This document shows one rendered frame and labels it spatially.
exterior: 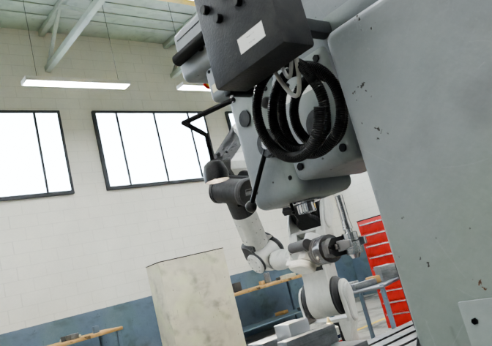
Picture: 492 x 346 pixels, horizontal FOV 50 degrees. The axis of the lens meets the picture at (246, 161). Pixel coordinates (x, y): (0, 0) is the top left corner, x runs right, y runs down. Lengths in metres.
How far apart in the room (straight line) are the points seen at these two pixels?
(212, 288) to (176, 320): 0.69
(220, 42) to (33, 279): 8.02
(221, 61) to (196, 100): 10.32
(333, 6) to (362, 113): 0.30
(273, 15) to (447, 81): 0.30
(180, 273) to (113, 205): 2.62
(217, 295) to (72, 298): 2.55
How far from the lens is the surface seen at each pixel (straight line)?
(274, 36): 0.90
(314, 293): 2.06
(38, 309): 8.85
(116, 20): 10.38
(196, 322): 7.46
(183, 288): 7.42
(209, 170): 1.47
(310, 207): 1.34
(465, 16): 0.86
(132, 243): 9.57
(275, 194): 1.29
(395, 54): 0.92
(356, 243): 1.55
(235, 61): 0.97
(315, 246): 1.66
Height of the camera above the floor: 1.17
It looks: 12 degrees up
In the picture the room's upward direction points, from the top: 15 degrees counter-clockwise
